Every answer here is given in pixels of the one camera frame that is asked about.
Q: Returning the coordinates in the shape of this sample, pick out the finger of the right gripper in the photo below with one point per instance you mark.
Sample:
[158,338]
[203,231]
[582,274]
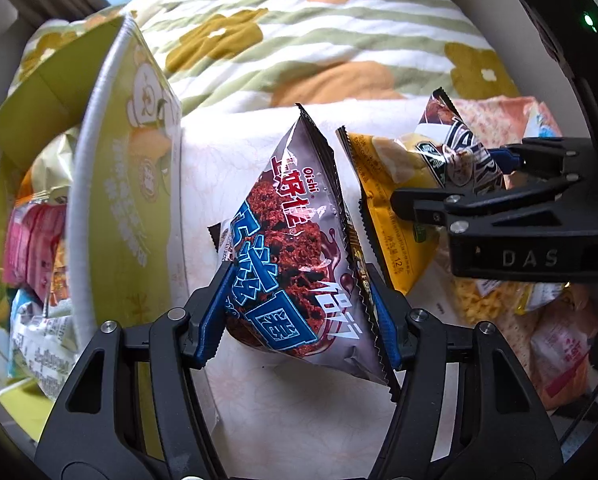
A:
[558,204]
[545,158]

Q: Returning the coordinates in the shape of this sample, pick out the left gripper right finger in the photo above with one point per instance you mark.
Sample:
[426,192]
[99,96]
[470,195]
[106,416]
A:
[466,409]

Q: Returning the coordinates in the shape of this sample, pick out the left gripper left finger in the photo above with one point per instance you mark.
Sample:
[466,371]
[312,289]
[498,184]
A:
[130,408]

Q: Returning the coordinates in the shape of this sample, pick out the yellow black snack bag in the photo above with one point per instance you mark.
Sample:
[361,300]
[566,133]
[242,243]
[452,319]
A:
[442,153]

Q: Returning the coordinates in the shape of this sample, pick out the brown Oishi chocolate snack bag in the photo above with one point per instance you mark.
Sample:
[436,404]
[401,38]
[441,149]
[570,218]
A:
[301,286]

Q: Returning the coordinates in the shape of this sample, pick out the pink striped snack packet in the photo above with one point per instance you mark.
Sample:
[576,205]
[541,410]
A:
[33,235]

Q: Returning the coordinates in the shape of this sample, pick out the waffle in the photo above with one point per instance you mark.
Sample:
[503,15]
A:
[487,300]

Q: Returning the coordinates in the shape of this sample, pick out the white grey text snack packet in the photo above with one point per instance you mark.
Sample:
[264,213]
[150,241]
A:
[42,348]

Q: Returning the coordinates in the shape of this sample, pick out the green cardboard box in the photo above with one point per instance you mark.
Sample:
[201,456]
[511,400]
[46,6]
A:
[121,255]

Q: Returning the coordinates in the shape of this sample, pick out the floral striped quilt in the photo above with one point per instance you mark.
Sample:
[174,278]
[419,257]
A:
[251,54]

